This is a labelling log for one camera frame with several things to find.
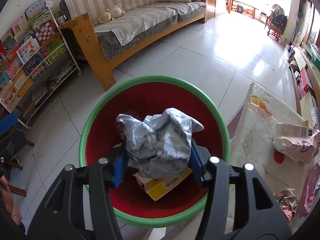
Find pink white paper bag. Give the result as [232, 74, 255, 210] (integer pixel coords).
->
[273, 123, 319, 164]

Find red bin green rim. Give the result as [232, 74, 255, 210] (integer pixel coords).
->
[79, 75, 230, 228]

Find pink foil snack bag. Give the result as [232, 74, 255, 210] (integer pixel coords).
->
[297, 161, 319, 218]

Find crumpled newspaper ball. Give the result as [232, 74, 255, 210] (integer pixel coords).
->
[274, 188, 298, 222]

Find long tv cabinet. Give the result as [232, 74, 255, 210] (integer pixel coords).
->
[283, 45, 319, 129]

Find plush toy on sofa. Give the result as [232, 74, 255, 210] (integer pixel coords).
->
[98, 4, 126, 24]

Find yellow medicine box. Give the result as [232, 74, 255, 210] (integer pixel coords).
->
[133, 168, 192, 201]

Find wooden chair far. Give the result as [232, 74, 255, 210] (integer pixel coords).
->
[265, 4, 287, 41]

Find wooden frame sofa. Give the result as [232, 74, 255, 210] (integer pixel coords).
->
[60, 0, 209, 89]

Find white paper ball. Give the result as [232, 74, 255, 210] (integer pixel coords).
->
[116, 108, 204, 179]

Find white wire bookshelf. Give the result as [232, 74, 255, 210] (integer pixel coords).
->
[1, 0, 82, 129]

